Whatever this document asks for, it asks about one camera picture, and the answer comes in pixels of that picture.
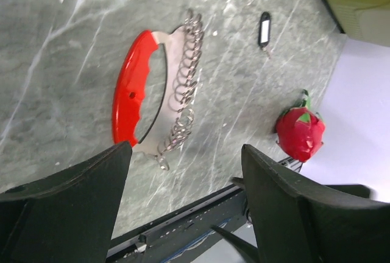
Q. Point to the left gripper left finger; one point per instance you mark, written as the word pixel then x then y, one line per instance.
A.
pixel 68 216

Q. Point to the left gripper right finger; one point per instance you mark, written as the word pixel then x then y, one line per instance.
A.
pixel 296 219

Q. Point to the black key tag with key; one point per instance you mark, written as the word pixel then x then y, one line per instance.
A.
pixel 264 32

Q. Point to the red dragon fruit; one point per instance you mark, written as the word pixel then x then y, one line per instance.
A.
pixel 300 130

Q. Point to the olive green plastic bin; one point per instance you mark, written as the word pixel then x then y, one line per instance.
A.
pixel 363 20

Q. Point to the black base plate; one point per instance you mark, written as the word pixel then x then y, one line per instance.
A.
pixel 183 235

